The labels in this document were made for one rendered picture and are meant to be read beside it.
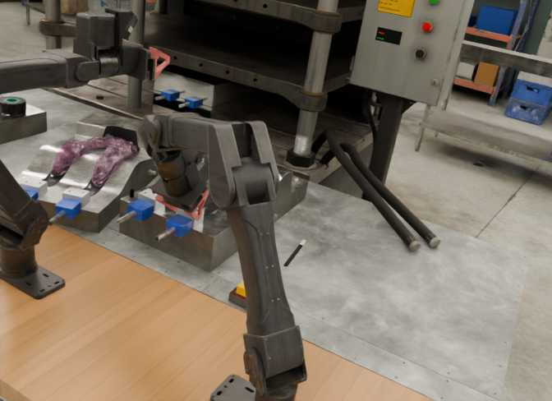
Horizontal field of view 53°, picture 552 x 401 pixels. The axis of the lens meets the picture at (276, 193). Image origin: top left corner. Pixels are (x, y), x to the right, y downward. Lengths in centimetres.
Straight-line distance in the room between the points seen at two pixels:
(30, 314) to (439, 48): 133
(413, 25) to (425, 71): 14
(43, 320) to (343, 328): 57
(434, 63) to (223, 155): 110
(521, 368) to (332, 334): 161
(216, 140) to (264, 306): 26
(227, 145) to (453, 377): 61
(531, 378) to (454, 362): 147
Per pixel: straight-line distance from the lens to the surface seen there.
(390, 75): 185
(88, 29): 116
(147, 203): 128
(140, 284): 120
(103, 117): 178
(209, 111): 210
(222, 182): 83
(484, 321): 132
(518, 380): 259
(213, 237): 120
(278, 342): 85
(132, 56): 123
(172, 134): 101
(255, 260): 83
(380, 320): 121
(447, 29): 180
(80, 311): 114
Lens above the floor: 150
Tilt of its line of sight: 25 degrees down
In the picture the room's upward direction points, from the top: 9 degrees clockwise
